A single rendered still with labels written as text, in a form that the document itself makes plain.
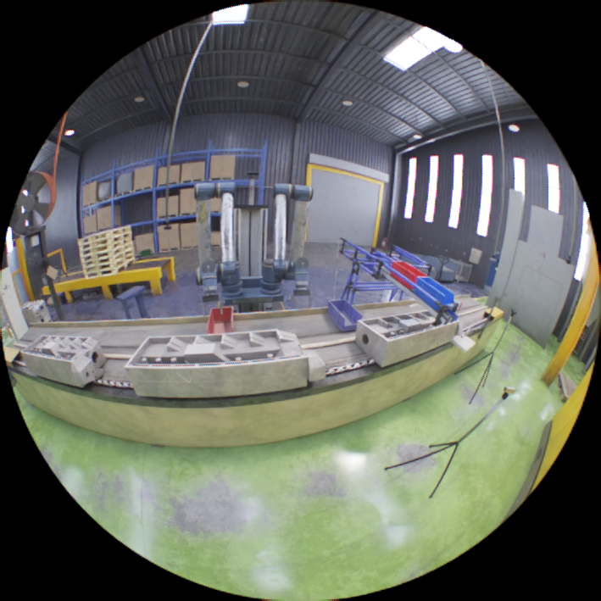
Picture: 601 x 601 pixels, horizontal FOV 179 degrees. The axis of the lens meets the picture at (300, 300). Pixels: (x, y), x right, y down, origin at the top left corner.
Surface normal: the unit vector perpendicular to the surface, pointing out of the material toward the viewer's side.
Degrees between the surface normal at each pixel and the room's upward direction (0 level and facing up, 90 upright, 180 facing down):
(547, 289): 90
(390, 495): 0
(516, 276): 90
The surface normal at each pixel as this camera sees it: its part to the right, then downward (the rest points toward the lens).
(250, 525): 0.07, -0.90
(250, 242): 0.30, 0.43
